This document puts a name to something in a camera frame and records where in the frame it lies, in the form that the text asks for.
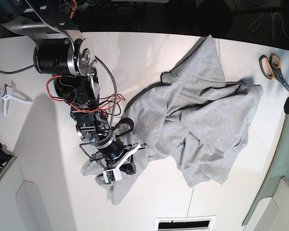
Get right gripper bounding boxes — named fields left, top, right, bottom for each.
left=91, top=139, right=147, bottom=175

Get grey t-shirt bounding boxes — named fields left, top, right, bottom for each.
left=83, top=36, right=263, bottom=205

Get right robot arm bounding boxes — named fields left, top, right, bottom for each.
left=0, top=0, right=145, bottom=181

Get orange grey scissors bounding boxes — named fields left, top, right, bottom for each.
left=259, top=53, right=289, bottom=92

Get beige chair right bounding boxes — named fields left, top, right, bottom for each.
left=244, top=178, right=289, bottom=231

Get white plastic stand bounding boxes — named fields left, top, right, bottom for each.
left=0, top=81, right=33, bottom=116

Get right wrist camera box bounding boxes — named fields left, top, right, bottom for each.
left=103, top=168, right=122, bottom=183

